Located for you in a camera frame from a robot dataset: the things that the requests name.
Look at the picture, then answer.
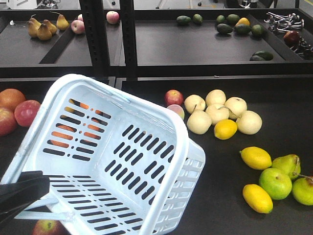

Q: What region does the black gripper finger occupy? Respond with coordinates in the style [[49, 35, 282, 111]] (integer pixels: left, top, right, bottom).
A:
[[0, 186, 49, 220], [0, 171, 50, 196]]

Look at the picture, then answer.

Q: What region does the light blue plastic basket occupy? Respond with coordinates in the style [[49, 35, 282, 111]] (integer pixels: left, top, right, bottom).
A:
[[1, 74, 205, 235]]

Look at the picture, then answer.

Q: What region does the dark red apple front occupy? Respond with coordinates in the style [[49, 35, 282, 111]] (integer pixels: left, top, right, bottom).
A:
[[32, 220, 67, 235]]

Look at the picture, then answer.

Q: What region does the red apple pair left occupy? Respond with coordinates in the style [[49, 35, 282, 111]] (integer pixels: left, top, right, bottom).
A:
[[0, 107, 18, 137]]

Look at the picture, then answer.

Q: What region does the red apple pair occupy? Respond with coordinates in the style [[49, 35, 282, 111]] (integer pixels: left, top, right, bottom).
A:
[[14, 100, 41, 127], [0, 107, 18, 137]]

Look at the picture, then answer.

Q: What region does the red apple pair right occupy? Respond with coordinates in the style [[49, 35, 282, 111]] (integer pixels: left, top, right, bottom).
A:
[[14, 100, 41, 127]]

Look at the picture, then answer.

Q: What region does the large orange far right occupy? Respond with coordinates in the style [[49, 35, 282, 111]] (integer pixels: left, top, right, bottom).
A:
[[0, 88, 26, 112]]

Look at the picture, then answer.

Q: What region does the pink green peach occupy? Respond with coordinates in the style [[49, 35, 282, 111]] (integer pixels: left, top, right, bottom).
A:
[[167, 104, 185, 120]]

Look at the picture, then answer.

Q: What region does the red apple near pears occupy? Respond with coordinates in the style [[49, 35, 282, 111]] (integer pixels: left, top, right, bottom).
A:
[[164, 89, 184, 107]]

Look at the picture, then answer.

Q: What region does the white pear front left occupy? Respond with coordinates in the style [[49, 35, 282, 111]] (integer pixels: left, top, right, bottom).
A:
[[187, 110, 212, 135]]

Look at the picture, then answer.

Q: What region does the white pear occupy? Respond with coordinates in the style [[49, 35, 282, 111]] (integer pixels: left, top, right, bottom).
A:
[[187, 110, 212, 135], [236, 110, 263, 135]]

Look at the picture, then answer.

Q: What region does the yellow lemon centre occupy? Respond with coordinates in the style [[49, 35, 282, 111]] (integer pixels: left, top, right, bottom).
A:
[[214, 119, 238, 140]]

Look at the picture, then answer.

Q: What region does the white pear front right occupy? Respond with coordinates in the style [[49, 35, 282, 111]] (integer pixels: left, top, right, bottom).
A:
[[236, 110, 263, 135]]

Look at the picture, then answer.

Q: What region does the yellow lemon front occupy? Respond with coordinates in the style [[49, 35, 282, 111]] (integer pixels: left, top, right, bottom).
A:
[[242, 184, 273, 214]]

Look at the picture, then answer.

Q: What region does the yellow lemon near pears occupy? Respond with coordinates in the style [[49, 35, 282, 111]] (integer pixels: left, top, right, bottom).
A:
[[239, 146, 272, 170]]

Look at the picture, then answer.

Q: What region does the black wooden display table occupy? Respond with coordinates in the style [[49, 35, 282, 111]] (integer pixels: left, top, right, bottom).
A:
[[0, 74, 313, 235]]

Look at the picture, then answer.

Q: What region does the black rear display tray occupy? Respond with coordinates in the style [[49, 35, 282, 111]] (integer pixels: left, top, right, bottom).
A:
[[0, 9, 313, 79]]

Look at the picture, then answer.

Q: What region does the green round pear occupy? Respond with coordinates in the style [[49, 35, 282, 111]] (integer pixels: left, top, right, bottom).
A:
[[259, 168, 292, 200]]

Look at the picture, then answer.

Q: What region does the green pear with stem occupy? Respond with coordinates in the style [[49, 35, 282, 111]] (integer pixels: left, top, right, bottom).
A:
[[271, 154, 301, 181]]

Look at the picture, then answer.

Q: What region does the green pear brown top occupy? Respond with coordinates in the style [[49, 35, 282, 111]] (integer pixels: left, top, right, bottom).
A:
[[291, 174, 313, 206]]

